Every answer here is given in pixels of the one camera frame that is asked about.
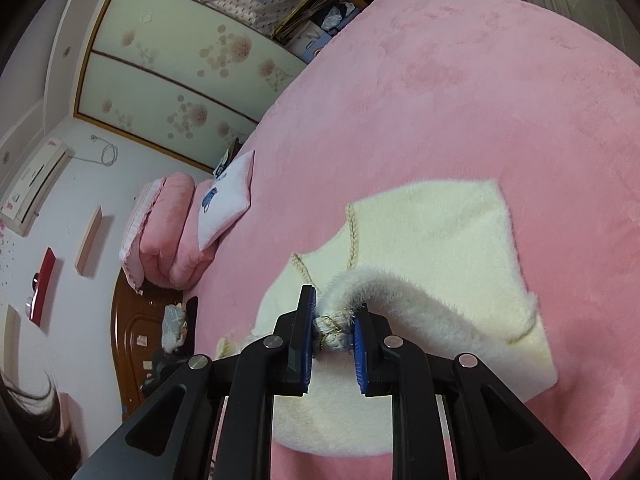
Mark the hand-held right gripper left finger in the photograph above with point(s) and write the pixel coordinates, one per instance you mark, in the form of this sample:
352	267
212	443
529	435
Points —
304	355

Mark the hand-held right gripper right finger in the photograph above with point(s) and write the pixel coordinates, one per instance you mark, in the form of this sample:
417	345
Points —
361	360

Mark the white fuzzy cardigan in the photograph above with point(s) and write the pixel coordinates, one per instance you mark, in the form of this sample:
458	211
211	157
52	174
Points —
440	240

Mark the grey white cloth bundle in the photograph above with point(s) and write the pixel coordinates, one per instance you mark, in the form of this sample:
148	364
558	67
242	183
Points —
173	325

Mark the white pillow with blue print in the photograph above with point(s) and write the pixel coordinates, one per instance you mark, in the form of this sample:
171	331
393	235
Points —
225	200

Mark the wooden headboard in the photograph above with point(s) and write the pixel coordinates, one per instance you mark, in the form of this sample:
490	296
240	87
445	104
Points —
132	320

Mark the pink folded quilt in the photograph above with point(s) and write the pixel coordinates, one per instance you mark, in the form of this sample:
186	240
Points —
175	230

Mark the pink lace-trimmed pillow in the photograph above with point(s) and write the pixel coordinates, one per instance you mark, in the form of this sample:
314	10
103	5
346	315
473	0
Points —
136	232

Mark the person's black hair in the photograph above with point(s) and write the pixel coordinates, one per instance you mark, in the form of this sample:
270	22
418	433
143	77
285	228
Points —
45	435

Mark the pink bed blanket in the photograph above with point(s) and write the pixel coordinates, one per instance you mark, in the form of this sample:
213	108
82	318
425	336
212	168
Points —
450	85

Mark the white box with blue print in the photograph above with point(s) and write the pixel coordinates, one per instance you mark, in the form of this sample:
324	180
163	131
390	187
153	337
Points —
307	40

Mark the white air conditioner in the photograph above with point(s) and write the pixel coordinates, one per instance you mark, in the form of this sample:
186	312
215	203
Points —
30	185

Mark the white plastic bag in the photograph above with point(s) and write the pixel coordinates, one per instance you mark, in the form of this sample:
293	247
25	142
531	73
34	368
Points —
334	17

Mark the wooden wardrobe open shelf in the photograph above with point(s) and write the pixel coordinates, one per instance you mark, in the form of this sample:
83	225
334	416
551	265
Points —
356	0

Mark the pale wooden wall shelf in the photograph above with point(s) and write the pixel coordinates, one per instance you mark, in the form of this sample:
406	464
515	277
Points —
89	240
12	327

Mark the red wall shelf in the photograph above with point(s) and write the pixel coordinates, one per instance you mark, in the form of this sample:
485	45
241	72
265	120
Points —
42	285

